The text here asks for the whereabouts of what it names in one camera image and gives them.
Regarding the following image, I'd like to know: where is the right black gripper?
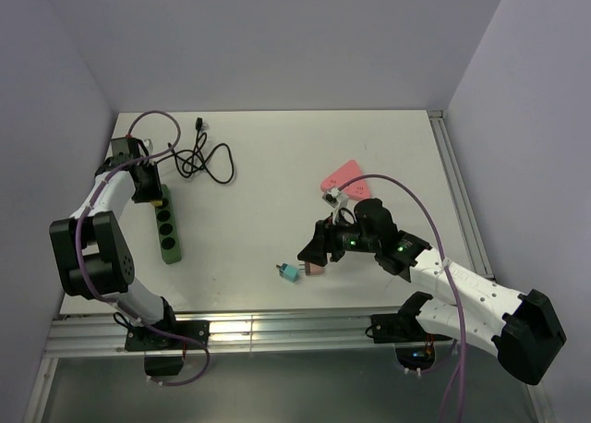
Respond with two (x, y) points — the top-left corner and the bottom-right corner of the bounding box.
(297, 211), (380, 266)

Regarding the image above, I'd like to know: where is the pink plug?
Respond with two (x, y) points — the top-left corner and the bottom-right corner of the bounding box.
(299, 262), (324, 276)

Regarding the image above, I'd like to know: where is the green power strip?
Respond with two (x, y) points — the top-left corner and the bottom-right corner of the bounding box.
(154, 185), (182, 265)

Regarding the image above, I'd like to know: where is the pink triangular power strip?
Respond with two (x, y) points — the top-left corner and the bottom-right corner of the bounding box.
(320, 160), (372, 201)

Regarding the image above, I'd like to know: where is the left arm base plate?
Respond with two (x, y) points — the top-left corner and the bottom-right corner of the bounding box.
(125, 320), (210, 352)

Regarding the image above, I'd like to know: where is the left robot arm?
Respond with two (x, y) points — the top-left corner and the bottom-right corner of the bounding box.
(49, 135), (180, 348)

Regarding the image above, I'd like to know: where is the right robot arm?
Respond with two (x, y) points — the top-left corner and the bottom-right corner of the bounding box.
(297, 199), (566, 385)

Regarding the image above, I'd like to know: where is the blue plug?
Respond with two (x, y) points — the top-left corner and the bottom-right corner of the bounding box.
(276, 263), (299, 283)

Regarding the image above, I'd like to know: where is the aluminium right rail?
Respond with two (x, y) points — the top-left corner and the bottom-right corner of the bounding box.
(427, 110), (494, 279)

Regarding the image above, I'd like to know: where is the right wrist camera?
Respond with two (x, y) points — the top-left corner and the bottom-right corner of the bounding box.
(322, 187), (350, 225)

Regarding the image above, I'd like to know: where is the aluminium front rail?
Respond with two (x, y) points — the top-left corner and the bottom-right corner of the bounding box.
(42, 308), (398, 358)

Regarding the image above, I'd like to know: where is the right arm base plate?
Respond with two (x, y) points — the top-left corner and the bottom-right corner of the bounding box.
(365, 313), (427, 344)

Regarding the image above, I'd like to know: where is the black power cord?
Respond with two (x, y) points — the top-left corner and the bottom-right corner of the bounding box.
(166, 116), (235, 187)

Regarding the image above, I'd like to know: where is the aluminium rail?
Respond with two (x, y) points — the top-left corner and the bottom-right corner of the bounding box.
(42, 308), (398, 358)
(427, 110), (494, 279)

